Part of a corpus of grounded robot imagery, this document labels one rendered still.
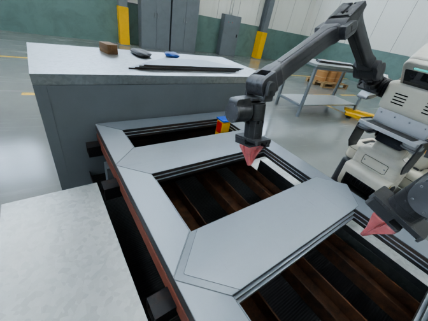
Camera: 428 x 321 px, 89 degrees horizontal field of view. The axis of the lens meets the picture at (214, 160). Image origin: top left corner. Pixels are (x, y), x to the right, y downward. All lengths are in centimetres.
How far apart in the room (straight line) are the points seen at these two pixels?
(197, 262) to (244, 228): 17
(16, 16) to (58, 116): 842
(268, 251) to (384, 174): 88
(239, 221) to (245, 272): 15
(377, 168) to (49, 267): 136
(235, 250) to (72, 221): 49
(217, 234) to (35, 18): 913
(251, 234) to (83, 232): 48
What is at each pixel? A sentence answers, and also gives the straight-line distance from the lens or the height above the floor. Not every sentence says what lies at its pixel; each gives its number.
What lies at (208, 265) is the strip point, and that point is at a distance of 56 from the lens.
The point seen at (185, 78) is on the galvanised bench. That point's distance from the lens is 121.
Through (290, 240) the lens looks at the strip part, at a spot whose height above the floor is 85.
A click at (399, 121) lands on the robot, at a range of 127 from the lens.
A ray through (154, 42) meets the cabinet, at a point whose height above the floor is 21.
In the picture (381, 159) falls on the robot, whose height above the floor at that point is 88.
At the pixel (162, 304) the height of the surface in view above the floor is 78.
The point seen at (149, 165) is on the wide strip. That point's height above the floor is 85.
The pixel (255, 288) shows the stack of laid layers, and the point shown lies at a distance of 59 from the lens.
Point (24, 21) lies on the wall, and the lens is 946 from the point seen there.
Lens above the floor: 132
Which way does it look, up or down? 33 degrees down
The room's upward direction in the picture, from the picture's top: 11 degrees clockwise
